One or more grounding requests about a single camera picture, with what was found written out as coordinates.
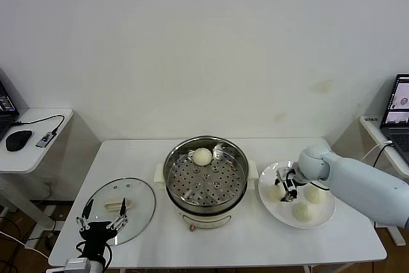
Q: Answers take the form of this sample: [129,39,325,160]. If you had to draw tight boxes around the black cable with adapter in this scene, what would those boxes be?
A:
[372,144,392,168]

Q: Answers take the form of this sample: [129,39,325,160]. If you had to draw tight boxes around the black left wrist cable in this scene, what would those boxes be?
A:
[75,240,113,269]

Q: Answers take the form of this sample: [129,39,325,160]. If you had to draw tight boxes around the cream electric cooker base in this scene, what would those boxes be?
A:
[166,186,249,232]

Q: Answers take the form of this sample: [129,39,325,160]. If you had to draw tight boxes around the white round plate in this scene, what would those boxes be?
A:
[258,160,337,230]

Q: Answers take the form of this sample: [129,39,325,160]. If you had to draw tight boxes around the perforated steel steamer basket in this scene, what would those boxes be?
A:
[154,136,259,210]

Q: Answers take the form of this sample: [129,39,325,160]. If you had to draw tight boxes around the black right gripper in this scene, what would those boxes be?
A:
[273,175,304,204]

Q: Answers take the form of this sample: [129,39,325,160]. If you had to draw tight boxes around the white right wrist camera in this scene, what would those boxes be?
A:
[276,166,295,180]

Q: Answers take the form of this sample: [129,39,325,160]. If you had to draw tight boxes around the white charging cable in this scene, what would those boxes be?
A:
[362,140,393,161]

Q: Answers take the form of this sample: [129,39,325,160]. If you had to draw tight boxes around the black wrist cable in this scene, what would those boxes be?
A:
[287,170,330,191]
[75,240,113,269]

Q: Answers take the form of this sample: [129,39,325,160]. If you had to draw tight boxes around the white side table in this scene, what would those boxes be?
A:
[0,108,75,250]
[359,114,409,248]

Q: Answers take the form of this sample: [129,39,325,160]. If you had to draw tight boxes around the white steamed baozi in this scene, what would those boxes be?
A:
[292,202,313,224]
[305,187,327,205]
[192,147,213,168]
[267,186,284,204]

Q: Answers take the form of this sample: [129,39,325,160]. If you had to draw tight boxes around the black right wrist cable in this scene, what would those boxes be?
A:
[287,170,330,191]

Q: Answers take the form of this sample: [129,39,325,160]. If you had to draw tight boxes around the open dark laptop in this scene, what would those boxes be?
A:
[0,68,20,142]
[380,74,409,167]

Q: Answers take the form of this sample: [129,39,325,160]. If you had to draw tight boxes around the black hub cable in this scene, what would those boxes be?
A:
[12,114,66,138]

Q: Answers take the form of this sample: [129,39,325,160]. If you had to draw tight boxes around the grey usb hub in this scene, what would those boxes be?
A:
[35,130,54,149]

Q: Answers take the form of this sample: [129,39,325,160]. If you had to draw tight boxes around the black computer mouse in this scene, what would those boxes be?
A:
[5,129,33,152]

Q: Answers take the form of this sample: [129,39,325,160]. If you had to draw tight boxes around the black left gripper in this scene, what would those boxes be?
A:
[75,198,130,260]

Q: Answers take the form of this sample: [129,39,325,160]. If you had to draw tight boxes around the round glass pot lid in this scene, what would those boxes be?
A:
[82,176,157,247]

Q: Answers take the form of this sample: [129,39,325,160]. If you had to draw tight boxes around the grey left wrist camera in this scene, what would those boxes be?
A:
[65,258,92,273]

